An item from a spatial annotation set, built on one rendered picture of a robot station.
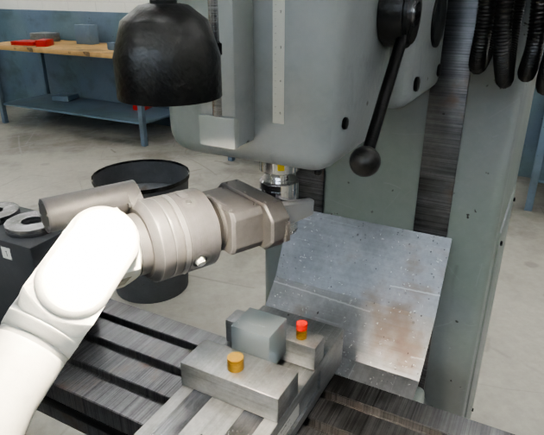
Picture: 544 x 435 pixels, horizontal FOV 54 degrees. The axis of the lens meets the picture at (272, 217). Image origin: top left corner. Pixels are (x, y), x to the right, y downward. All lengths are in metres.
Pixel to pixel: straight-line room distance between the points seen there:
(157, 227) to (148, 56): 0.22
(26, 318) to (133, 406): 0.40
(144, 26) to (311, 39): 0.18
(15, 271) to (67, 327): 0.52
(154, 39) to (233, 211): 0.26
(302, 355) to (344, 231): 0.34
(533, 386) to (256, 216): 2.01
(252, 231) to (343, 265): 0.48
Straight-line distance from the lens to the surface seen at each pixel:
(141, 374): 0.92
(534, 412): 2.36
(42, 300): 0.48
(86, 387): 0.92
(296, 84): 0.50
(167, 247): 0.53
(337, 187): 1.03
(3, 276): 1.03
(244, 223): 0.57
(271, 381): 0.71
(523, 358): 2.61
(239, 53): 0.49
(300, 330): 0.77
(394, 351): 1.00
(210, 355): 0.76
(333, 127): 0.51
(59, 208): 0.55
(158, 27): 0.35
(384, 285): 1.02
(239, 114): 0.50
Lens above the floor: 1.48
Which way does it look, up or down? 24 degrees down
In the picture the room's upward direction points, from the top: straight up
